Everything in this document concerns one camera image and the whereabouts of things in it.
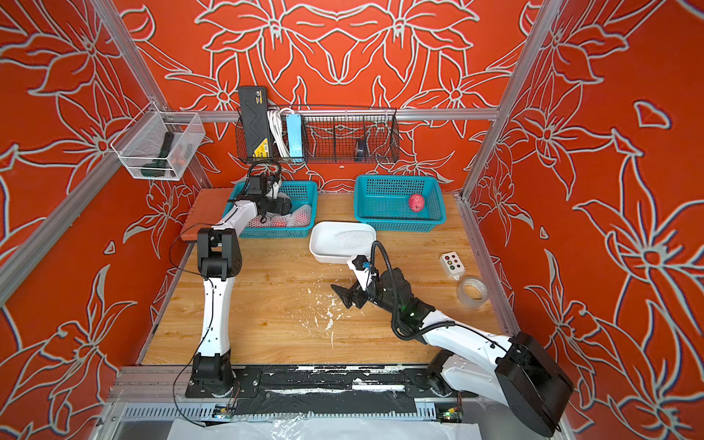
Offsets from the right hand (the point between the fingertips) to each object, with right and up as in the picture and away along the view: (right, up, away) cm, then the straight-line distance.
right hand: (337, 277), depth 76 cm
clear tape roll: (+45, -8, +14) cm, 48 cm away
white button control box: (+40, 0, +18) cm, 44 cm away
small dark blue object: (+7, +40, +14) cm, 43 cm away
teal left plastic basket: (-18, +27, +38) cm, 51 cm away
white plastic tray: (-2, +8, +28) cm, 29 cm away
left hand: (-26, +25, +37) cm, 51 cm away
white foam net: (+6, +9, +22) cm, 25 cm away
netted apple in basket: (-16, +17, +27) cm, 36 cm away
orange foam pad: (-54, +20, +31) cm, 65 cm away
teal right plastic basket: (+28, +23, +41) cm, 55 cm away
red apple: (+31, +23, +34) cm, 52 cm away
